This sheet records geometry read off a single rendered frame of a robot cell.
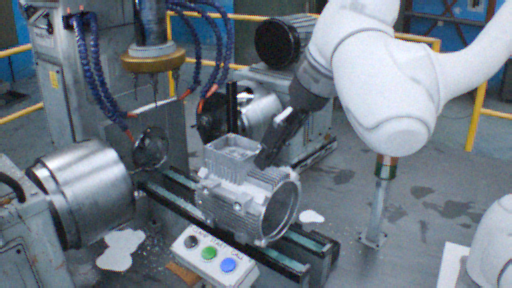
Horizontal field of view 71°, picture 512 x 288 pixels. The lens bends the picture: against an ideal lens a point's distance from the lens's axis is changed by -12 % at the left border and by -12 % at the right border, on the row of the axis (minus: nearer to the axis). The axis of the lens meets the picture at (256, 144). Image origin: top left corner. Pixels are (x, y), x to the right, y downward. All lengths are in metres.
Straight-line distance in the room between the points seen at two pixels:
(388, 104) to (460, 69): 0.13
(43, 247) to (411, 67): 0.78
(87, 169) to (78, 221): 0.12
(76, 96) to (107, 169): 0.34
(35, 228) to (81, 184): 0.15
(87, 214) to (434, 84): 0.75
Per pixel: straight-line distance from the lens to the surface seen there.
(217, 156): 0.96
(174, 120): 1.31
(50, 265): 0.95
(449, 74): 0.54
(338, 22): 0.59
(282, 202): 1.05
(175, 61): 1.07
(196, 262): 0.78
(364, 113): 0.48
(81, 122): 1.27
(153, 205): 1.27
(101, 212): 0.97
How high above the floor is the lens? 1.58
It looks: 26 degrees down
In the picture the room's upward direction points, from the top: straight up
